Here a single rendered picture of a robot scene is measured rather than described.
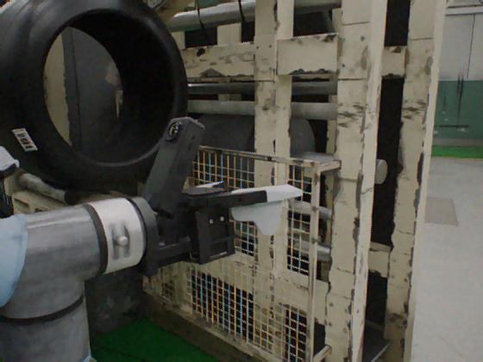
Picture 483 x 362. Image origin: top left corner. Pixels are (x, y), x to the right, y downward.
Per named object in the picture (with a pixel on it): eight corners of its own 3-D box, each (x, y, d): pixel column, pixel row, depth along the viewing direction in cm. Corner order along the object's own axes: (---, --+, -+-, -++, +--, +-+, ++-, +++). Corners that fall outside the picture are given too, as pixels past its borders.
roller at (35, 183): (33, 184, 141) (19, 187, 138) (30, 171, 140) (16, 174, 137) (82, 202, 118) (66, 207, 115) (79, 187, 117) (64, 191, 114)
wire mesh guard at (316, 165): (142, 290, 188) (134, 137, 173) (146, 290, 189) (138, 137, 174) (309, 383, 129) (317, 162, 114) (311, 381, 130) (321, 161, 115)
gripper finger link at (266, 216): (304, 228, 53) (232, 236, 52) (300, 183, 52) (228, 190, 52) (310, 234, 50) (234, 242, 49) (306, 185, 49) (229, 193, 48)
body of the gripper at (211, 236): (205, 243, 57) (122, 268, 49) (198, 181, 56) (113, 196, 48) (241, 252, 51) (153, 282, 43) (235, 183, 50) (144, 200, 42)
